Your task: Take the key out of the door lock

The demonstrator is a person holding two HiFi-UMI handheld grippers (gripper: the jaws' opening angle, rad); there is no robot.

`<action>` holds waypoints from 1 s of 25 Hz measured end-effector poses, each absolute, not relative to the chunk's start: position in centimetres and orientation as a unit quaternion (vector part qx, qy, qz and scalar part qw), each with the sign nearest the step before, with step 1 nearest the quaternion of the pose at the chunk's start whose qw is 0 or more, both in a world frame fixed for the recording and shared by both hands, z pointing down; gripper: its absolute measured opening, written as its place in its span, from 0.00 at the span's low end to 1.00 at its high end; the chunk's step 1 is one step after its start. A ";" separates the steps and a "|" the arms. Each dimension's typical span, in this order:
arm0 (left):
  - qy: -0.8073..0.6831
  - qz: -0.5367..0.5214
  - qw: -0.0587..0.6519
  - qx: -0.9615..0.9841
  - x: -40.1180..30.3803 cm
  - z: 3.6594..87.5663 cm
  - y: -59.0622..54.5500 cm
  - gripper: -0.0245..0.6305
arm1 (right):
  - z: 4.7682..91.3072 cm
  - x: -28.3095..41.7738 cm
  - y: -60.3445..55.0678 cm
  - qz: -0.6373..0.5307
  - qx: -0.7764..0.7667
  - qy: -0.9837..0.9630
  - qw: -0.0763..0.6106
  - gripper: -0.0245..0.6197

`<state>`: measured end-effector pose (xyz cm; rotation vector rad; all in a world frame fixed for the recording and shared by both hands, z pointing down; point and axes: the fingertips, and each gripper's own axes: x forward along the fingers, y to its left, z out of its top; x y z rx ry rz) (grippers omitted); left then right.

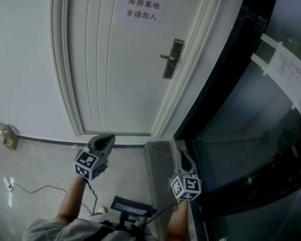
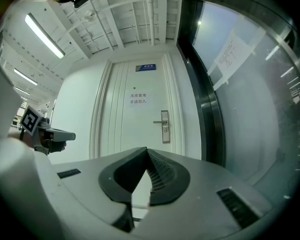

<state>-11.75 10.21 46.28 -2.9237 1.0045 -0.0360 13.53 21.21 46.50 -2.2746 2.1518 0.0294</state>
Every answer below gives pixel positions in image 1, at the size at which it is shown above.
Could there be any glass partition with black frame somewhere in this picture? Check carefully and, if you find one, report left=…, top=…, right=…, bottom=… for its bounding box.
left=174, top=0, right=301, bottom=241

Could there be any black chest-mounted device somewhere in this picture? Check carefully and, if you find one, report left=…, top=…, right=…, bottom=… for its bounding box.
left=110, top=196, right=158, bottom=241

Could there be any dark door lock plate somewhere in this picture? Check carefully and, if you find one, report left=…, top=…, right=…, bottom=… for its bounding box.
left=162, top=38, right=185, bottom=79

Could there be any white paper sign red print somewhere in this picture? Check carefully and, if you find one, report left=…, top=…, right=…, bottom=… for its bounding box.
left=119, top=0, right=166, bottom=26

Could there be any dark baseboard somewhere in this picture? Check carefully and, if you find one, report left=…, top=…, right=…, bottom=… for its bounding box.
left=16, top=134, right=146, bottom=149

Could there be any person's right forearm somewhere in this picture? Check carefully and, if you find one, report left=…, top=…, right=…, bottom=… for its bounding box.
left=165, top=201, right=191, bottom=241

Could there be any brown cardboard box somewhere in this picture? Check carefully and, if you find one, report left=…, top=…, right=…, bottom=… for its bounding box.
left=0, top=124, right=20, bottom=151

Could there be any person's grey shirt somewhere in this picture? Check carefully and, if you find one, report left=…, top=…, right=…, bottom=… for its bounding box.
left=25, top=214, right=154, bottom=241

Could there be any white paper notice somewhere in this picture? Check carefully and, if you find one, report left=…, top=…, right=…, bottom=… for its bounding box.
left=267, top=45, right=301, bottom=105

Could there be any person's left forearm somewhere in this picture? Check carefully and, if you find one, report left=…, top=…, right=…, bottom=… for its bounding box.
left=54, top=177, right=88, bottom=225

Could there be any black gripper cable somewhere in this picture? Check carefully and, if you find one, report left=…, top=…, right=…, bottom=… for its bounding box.
left=86, top=181, right=100, bottom=217
left=145, top=201, right=181, bottom=225

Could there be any white power strip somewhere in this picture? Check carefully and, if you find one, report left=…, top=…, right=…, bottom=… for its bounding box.
left=3, top=176, right=15, bottom=192

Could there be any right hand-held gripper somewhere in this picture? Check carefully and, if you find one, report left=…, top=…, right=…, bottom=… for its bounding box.
left=170, top=149, right=203, bottom=201

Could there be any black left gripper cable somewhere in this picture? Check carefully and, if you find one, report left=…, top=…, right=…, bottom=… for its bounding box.
left=86, top=181, right=100, bottom=217

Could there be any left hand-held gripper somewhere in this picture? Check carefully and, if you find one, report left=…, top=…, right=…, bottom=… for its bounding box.
left=74, top=134, right=116, bottom=181

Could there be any white door with paper sign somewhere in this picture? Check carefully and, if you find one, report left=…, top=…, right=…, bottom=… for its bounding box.
left=67, top=0, right=211, bottom=135

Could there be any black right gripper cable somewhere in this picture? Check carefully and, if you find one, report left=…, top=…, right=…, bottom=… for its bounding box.
left=145, top=201, right=181, bottom=225

